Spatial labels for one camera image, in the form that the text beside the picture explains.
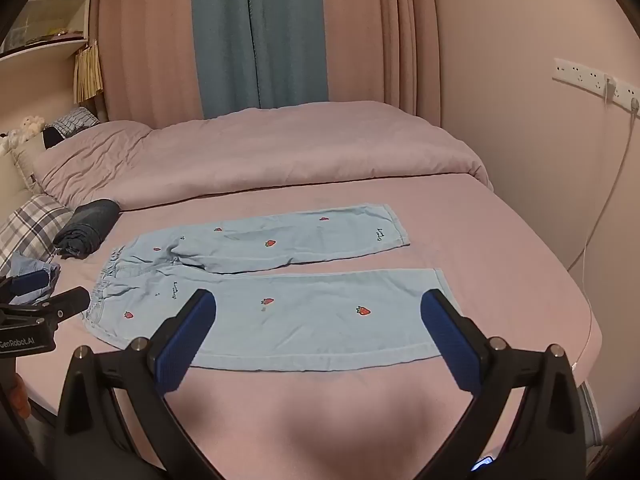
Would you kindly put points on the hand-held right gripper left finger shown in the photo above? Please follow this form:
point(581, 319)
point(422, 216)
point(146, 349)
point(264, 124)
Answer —
point(182, 340)

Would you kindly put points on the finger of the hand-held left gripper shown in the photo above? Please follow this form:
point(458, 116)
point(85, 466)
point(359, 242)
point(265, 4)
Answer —
point(27, 282)
point(65, 305)

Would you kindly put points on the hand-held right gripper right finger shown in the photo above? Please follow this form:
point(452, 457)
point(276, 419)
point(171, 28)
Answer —
point(450, 345)

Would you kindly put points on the light blue strawberry pants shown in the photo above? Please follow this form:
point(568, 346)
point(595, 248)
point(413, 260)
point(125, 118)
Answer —
point(300, 320)

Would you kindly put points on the person's left hand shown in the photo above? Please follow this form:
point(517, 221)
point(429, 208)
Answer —
point(21, 395)

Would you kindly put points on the blue denim shorts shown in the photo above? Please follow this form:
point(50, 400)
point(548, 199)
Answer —
point(31, 261)

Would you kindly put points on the plaid pillow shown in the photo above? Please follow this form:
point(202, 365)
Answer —
point(30, 225)

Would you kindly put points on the dark folded jeans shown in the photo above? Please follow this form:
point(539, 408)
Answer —
point(90, 225)

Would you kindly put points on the pink bed sheet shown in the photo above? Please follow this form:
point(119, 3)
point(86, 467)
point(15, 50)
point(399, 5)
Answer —
point(500, 270)

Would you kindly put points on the beige pillow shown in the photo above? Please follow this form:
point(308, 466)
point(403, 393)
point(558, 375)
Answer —
point(20, 165)

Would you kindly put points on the white plush toy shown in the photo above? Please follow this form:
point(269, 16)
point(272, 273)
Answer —
point(25, 127)

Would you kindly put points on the small checked pillow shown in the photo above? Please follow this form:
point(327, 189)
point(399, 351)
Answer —
point(75, 121)

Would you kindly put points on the yellow fringed cloth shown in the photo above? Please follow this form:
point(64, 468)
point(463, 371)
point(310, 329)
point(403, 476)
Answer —
point(87, 72)

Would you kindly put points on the pink duvet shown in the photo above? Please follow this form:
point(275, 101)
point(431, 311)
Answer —
point(300, 145)

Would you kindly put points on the white shelf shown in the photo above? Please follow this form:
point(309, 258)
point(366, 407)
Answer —
point(45, 15)

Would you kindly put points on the pink curtain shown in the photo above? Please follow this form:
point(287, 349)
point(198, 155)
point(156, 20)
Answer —
point(150, 35)
point(380, 35)

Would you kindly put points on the white charger plug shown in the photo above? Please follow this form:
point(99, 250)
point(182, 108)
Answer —
point(609, 87)

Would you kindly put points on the blue curtain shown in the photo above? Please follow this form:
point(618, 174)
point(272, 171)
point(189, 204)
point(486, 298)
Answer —
point(260, 35)

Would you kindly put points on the white wall power strip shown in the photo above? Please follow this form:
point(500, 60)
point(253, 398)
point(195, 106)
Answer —
point(575, 72)

